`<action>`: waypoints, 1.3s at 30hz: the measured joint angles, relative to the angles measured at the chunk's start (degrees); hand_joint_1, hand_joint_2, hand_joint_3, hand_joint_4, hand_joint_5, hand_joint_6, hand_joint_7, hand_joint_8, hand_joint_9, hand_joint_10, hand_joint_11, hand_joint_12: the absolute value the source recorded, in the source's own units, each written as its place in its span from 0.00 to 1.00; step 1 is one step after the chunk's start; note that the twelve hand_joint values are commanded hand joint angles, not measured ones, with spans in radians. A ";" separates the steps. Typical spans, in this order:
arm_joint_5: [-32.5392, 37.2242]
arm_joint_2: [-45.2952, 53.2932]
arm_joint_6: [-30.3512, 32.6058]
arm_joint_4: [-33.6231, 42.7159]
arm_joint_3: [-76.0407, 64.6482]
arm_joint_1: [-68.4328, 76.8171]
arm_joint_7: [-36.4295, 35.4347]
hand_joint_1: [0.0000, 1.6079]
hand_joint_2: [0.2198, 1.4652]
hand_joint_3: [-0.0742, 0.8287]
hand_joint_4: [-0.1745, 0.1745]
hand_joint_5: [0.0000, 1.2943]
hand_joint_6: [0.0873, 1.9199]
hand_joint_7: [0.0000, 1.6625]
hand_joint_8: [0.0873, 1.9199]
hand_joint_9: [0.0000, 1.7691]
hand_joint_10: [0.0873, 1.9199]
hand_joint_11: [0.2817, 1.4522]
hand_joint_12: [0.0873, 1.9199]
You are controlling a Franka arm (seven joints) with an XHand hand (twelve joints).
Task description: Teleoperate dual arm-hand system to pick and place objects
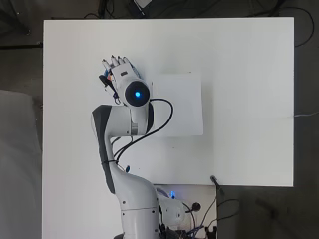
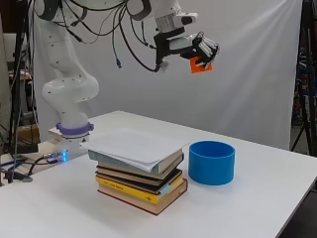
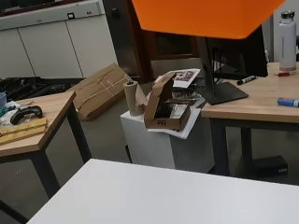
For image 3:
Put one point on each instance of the orange cube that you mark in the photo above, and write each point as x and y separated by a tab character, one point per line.
205	15

